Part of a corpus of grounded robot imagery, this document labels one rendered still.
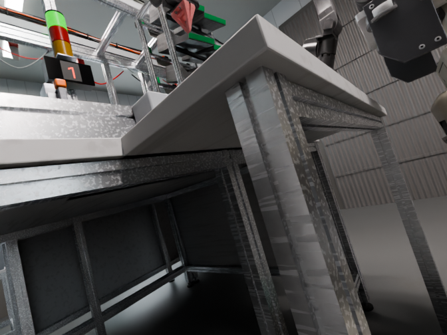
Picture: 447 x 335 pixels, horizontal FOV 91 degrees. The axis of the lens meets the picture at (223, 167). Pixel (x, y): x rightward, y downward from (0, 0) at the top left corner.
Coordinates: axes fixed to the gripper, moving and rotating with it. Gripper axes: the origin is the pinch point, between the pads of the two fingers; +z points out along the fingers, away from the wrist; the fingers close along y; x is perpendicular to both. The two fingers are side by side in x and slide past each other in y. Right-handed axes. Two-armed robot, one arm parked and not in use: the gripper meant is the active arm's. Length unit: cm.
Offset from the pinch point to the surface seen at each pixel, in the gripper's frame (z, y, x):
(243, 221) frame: 58, 8, 7
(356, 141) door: 42, -275, -8
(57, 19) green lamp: -14.4, 24.7, -28.9
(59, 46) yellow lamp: -5.3, 25.8, -29.1
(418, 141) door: 61, -273, 48
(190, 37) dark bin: -11.6, -15.4, -12.5
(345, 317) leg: 61, 31, 33
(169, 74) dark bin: -8.0, -18.2, -32.8
